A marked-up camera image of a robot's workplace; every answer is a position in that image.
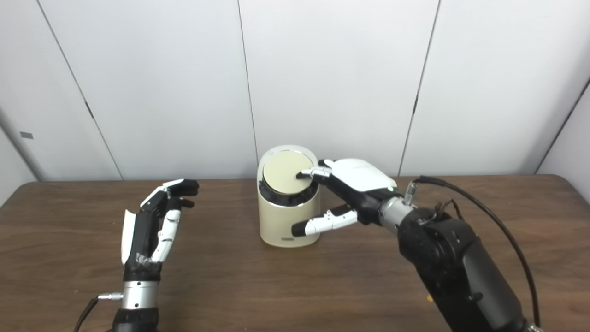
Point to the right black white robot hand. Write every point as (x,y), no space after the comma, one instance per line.
(364,193)

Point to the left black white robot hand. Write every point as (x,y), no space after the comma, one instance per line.
(143,235)

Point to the cream-colored bin with lid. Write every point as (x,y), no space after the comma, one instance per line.
(276,221)

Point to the black wall seam clip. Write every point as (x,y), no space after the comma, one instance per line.
(89,110)
(414,106)

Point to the small grey wall label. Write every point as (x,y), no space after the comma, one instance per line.
(26,135)

